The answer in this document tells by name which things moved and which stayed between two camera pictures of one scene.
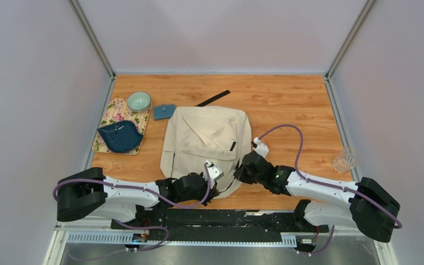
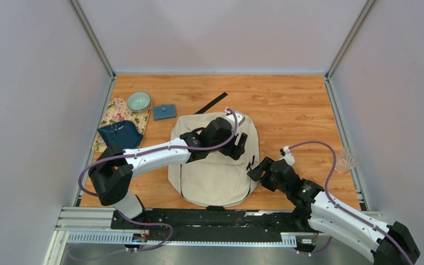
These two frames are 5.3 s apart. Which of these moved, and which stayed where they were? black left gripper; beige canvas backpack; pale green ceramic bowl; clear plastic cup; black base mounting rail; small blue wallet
Moved: black left gripper; beige canvas backpack
Stayed: black base mounting rail; clear plastic cup; small blue wallet; pale green ceramic bowl
